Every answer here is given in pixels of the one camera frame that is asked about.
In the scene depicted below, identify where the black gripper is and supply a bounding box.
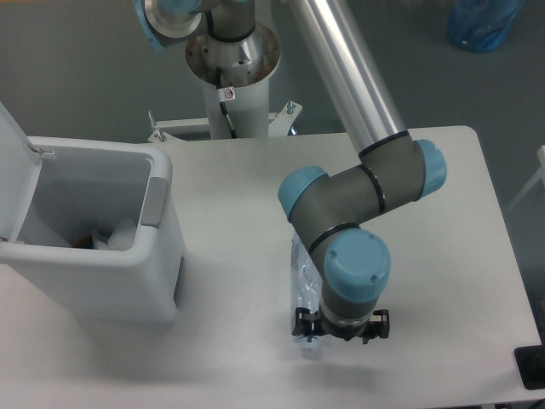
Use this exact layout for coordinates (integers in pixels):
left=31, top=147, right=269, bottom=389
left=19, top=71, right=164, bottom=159
left=291, top=307, right=390, bottom=344

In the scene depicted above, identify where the crushed clear plastic bottle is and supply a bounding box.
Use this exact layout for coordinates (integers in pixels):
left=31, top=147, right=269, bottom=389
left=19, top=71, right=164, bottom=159
left=290, top=233, right=322, bottom=360

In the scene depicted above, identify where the white paper carton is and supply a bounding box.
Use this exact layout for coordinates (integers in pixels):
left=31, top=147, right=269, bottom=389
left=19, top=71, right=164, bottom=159
left=91, top=218, right=137, bottom=251

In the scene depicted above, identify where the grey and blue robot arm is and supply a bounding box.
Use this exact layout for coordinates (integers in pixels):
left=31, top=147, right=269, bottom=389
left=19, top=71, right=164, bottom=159
left=134, top=1, right=447, bottom=343

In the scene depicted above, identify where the white open trash can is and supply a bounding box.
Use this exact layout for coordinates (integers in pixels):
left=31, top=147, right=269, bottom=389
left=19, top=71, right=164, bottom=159
left=1, top=110, right=185, bottom=322

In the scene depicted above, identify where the black device at table edge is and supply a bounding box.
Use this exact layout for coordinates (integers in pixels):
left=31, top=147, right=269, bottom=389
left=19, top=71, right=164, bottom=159
left=514, top=345, right=544, bottom=390

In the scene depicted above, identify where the blue water jug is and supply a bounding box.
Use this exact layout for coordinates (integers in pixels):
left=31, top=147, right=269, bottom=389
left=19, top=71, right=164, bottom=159
left=446, top=0, right=525, bottom=52

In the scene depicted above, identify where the black cable on pedestal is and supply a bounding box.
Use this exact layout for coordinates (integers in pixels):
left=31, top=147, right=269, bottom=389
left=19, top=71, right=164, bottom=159
left=215, top=66, right=238, bottom=140

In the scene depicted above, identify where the white frame at right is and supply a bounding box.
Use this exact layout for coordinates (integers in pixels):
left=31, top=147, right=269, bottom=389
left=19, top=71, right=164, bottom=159
left=506, top=145, right=544, bottom=212

